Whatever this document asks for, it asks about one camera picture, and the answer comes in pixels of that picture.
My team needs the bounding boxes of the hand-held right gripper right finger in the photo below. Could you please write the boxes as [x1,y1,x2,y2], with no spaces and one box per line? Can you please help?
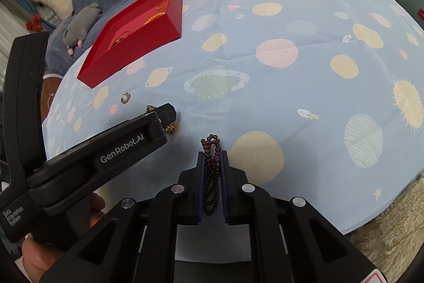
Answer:
[220,150,381,283]

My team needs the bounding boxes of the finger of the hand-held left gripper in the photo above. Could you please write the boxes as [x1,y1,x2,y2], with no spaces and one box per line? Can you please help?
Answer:
[155,103,177,134]

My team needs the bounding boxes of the cream fluffy blanket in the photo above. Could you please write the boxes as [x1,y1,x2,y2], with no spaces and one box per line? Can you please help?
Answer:
[344,175,424,283]

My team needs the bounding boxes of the orange bead bracelet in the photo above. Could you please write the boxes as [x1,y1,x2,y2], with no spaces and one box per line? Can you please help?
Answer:
[144,12,166,25]

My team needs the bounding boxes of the grey plush mouse toy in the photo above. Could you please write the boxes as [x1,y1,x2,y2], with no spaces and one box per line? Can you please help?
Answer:
[63,3,103,55]

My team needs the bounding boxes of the red cardboard box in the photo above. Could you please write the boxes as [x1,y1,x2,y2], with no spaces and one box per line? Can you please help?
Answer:
[77,0,183,89]

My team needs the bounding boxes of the white curtain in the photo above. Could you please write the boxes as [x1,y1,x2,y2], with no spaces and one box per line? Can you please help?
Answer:
[0,0,32,38]

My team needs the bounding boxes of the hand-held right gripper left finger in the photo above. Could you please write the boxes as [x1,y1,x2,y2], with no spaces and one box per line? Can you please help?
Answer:
[38,150,207,283]

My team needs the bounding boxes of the gold chain bracelet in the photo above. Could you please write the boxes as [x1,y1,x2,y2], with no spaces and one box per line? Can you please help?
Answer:
[146,105,178,135]

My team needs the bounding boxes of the purple bead bracelet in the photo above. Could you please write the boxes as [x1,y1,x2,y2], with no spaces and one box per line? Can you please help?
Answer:
[200,134,222,215]

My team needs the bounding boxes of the person's left hand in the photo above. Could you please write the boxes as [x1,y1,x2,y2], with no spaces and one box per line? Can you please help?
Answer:
[21,193,107,272]

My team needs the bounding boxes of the red ribbon bow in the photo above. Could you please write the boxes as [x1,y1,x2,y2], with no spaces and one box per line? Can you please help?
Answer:
[26,14,45,32]

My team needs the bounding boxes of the light blue planet-print cloth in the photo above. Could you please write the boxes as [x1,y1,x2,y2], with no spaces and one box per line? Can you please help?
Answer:
[41,0,424,235]

